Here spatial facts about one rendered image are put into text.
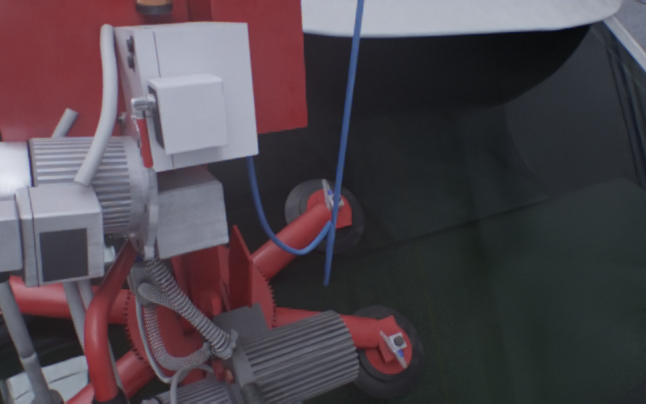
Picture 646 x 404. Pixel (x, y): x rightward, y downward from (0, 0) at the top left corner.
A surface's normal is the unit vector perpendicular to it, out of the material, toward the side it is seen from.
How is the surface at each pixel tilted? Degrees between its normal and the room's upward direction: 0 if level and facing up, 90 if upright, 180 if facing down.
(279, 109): 73
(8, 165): 27
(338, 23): 21
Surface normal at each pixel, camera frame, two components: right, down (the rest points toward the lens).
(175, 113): 0.47, 0.33
